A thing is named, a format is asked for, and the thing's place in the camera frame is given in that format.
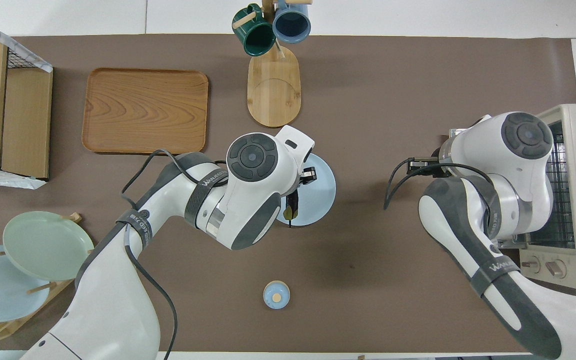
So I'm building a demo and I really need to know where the wooden plate rack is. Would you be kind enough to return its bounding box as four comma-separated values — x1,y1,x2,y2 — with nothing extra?
0,212,84,343

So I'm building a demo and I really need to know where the dark green mug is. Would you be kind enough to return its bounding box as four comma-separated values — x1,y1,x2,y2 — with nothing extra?
231,4,276,57

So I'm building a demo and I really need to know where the brown table mat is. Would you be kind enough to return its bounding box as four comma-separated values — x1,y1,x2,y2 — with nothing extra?
0,34,576,353

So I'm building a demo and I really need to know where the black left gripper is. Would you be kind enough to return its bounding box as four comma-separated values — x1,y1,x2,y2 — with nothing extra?
295,166,318,187

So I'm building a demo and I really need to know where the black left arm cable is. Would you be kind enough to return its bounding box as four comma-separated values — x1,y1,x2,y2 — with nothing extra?
119,149,229,360

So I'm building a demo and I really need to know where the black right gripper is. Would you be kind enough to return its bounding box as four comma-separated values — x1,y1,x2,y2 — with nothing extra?
407,156,450,179

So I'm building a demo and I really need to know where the wooden mug tree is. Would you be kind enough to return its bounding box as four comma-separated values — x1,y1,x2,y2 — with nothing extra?
232,0,314,129

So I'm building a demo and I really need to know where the blue mug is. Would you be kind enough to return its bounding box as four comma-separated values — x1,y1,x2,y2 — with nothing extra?
272,0,312,44

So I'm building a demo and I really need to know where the wooden serving tray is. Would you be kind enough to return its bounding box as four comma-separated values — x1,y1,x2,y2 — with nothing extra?
81,68,210,156

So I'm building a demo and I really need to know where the pale green racked plate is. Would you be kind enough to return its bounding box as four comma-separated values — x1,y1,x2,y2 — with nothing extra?
2,211,95,282

